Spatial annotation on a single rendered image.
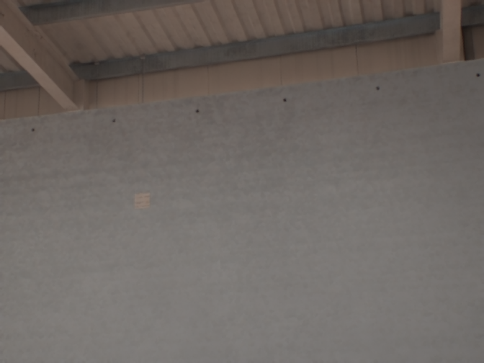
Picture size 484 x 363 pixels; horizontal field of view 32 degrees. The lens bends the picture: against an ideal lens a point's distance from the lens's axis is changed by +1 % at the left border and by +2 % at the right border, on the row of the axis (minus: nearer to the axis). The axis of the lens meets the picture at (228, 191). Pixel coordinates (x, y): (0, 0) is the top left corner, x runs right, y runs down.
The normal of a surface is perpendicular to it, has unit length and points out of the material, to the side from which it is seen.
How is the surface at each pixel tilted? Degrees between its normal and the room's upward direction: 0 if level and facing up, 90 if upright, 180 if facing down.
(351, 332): 90
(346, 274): 90
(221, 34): 177
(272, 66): 90
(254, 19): 177
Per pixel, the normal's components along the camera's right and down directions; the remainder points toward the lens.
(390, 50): -0.25, -0.29
